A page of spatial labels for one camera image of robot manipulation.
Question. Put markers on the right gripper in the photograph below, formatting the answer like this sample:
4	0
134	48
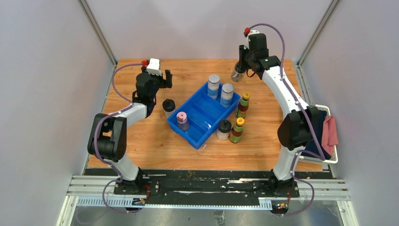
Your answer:
243	52

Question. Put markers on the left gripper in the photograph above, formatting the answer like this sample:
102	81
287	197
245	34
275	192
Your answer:
163	83

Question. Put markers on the black cap soy bottle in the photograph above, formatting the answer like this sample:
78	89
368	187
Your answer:
237	73

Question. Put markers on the black lid jar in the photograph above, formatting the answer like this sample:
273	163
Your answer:
169	107
223	129

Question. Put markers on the silver lid millet jar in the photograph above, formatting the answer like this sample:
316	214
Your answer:
227	94

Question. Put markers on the silver lid blue label jar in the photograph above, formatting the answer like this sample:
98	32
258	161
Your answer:
213	86

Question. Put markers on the pink lid spice jar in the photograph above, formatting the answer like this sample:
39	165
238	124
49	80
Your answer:
182	121

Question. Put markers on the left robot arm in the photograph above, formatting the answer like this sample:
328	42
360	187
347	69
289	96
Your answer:
108	136

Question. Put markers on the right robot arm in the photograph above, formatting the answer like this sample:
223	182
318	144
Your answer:
299	119

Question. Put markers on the red cap sauce bottle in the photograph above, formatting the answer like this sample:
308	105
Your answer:
243	105

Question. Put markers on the blue divided plastic bin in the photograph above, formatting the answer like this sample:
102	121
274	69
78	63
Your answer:
203	114

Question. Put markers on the yellow cap sauce bottle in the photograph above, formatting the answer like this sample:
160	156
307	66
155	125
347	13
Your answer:
237	130

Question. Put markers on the dark blue cloth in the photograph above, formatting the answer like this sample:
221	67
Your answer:
311	146

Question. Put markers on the pink cloth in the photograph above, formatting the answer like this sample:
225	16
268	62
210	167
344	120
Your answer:
329	135

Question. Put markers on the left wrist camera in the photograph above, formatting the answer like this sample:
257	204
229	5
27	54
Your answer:
153	67

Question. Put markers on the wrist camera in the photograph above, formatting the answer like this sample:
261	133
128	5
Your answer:
153	67
250	36

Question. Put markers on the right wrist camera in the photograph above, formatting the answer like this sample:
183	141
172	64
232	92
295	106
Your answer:
250	36

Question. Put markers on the right aluminium frame post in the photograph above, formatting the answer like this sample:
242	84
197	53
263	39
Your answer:
318	31

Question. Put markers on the aluminium frame post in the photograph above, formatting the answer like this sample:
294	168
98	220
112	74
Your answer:
318	31
97	30

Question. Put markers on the left aluminium frame post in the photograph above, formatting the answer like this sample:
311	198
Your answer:
97	30

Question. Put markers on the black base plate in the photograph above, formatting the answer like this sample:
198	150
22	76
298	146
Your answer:
211	187

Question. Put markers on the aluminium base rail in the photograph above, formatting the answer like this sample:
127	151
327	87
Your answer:
98	200

